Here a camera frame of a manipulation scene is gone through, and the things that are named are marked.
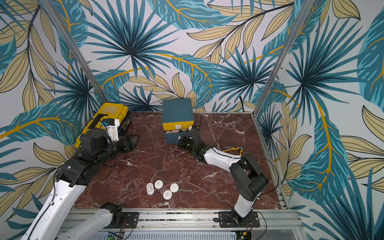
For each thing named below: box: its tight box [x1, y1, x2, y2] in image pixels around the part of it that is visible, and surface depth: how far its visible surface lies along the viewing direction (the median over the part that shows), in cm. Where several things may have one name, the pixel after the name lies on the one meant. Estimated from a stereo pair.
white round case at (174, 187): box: [170, 183, 179, 193], surface depth 84 cm
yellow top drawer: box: [162, 121, 194, 131], surface depth 89 cm
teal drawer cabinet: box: [162, 98, 195, 145], surface depth 90 cm
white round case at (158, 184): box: [154, 179, 164, 189], surface depth 85 cm
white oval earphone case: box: [146, 182, 155, 196], surface depth 83 cm
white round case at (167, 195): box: [163, 190, 173, 200], surface depth 81 cm
